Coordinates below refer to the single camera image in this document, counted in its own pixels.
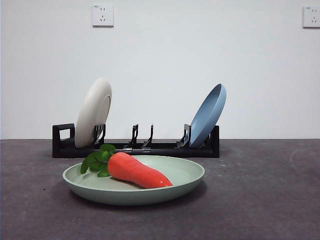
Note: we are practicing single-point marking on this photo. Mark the orange carrot with green leaves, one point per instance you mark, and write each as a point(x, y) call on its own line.
point(135, 170)

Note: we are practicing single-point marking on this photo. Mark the pale green plate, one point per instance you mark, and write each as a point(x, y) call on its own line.
point(125, 197)

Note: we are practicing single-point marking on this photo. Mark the black plate rack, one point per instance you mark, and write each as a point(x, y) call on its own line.
point(175, 151)

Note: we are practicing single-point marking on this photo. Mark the blue plate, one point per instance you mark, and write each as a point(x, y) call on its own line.
point(207, 117)

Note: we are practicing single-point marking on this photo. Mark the cream white plate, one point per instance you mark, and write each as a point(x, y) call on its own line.
point(90, 112)

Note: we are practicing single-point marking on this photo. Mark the white wall socket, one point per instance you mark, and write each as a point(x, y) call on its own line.
point(311, 17)
point(102, 15)

